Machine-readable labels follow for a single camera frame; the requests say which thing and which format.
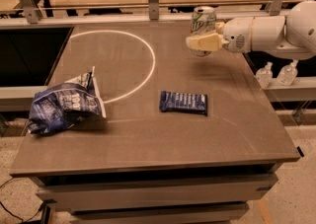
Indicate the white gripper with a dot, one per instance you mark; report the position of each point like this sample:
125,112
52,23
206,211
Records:
237,35

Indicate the white green 7up can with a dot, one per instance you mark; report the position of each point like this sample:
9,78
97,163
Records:
202,22

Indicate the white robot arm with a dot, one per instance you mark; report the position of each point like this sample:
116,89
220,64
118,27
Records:
289,37

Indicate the blue rxbar blueberry wrapper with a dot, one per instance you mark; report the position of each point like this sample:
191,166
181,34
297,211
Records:
183,102

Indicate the clear sanitizer bottle left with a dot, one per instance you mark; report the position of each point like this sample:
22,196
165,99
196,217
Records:
265,75

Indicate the clear sanitizer bottle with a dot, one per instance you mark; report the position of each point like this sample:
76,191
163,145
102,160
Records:
287,73
265,75

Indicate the clear sanitizer bottle right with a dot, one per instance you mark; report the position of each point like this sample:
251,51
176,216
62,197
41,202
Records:
287,73

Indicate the blue crumpled chip bag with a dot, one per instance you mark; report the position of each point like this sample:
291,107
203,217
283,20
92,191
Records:
62,106

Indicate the grey drawer cabinet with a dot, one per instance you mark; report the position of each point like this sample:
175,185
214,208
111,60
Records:
192,196

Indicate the grey metal bracket left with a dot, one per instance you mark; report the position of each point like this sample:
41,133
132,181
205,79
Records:
31,10

